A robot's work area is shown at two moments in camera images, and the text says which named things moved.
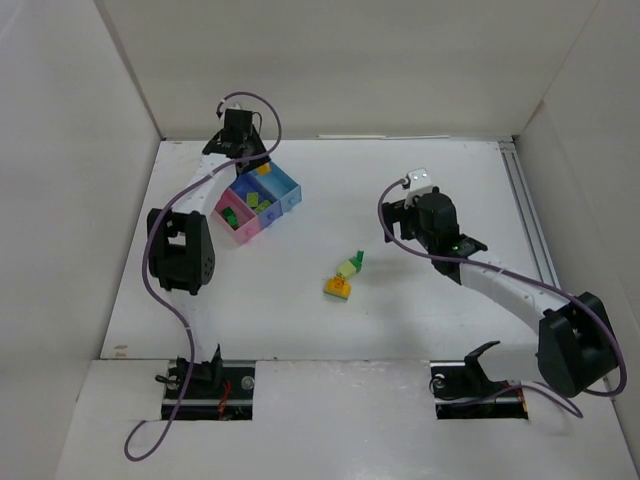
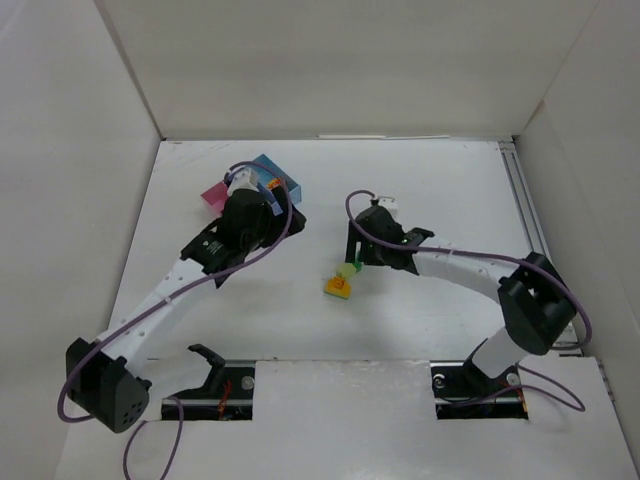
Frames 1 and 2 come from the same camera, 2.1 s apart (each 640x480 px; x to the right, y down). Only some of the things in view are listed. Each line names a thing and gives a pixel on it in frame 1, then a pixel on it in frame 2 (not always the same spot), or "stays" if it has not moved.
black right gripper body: [391, 220] -> [357, 236]
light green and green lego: [351, 266] stays
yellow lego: [337, 287] stays
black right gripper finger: [397, 211] -> [351, 243]
